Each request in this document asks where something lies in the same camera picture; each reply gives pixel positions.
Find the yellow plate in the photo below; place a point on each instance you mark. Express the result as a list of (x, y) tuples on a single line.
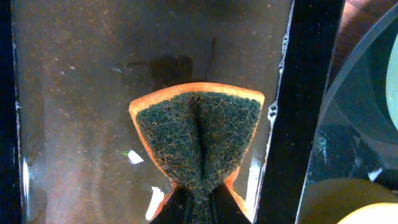
[(377, 213)]

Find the light blue plate top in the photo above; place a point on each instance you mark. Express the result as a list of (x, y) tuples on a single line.
[(391, 85)]

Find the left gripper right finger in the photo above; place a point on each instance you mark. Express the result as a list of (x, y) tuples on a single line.
[(224, 209)]

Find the black round tray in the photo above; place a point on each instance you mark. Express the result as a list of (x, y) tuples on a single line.
[(353, 162)]

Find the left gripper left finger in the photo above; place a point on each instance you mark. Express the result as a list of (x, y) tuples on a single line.
[(176, 210)]

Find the orange green scrub sponge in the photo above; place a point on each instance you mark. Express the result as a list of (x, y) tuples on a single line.
[(197, 135)]

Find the black rectangular water tray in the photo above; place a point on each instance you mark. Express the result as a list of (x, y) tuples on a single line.
[(70, 152)]

